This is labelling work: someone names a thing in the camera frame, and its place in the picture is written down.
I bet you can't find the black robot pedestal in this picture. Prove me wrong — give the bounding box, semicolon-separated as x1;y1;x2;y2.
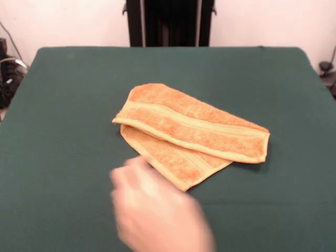
121;0;218;48

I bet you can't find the dark green table cloth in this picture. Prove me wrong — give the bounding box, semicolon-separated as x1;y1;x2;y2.
0;46;336;252

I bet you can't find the tan terry towel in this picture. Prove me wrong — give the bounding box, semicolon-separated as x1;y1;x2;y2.
112;83;271;192

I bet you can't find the person's hand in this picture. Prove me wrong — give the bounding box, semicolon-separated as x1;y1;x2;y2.
109;156;217;252

